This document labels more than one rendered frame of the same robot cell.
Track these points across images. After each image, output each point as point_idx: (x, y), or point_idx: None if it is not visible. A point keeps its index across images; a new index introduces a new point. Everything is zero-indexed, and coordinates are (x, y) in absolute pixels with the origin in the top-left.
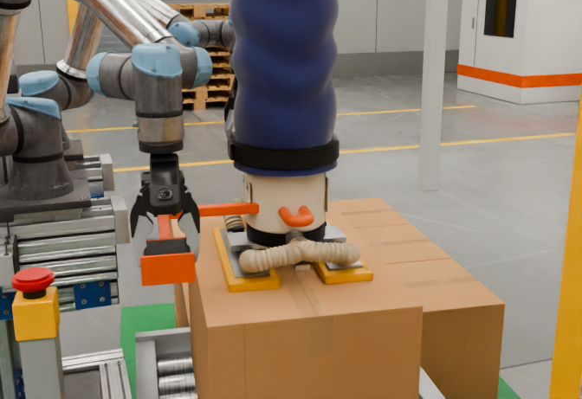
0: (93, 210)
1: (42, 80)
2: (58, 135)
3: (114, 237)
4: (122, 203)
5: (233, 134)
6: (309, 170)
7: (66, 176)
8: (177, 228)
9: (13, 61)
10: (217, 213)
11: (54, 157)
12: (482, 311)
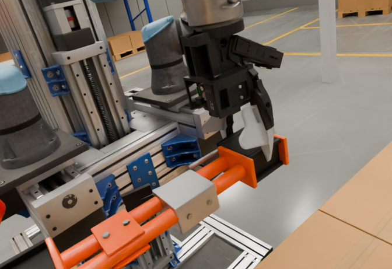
0: (31, 192)
1: (146, 29)
2: (0, 111)
3: (42, 226)
4: (55, 194)
5: (228, 138)
6: None
7: (17, 150)
8: (372, 163)
9: (58, 21)
10: None
11: (0, 132)
12: None
